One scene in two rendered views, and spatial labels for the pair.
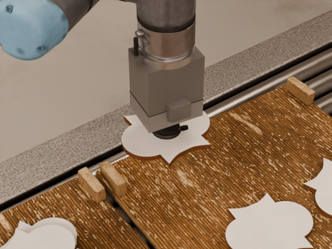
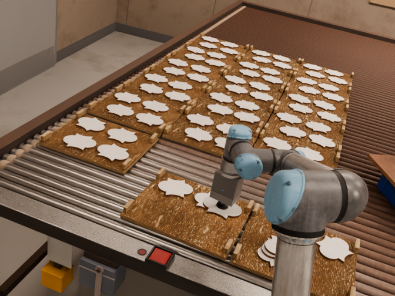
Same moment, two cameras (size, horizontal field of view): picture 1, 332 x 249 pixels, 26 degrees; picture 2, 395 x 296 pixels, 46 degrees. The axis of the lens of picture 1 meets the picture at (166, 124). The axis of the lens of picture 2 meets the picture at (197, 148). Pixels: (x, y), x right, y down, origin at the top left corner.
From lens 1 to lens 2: 1.94 m
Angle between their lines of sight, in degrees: 95
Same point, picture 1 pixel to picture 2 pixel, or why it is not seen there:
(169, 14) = not seen: hidden behind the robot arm
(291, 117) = (145, 208)
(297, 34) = (65, 224)
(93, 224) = (250, 247)
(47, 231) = (271, 249)
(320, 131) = (147, 199)
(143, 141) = (234, 209)
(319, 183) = (180, 193)
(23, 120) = not seen: outside the picture
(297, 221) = (203, 195)
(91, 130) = (198, 276)
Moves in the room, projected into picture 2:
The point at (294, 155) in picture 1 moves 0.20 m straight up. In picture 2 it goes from (167, 204) to (175, 160)
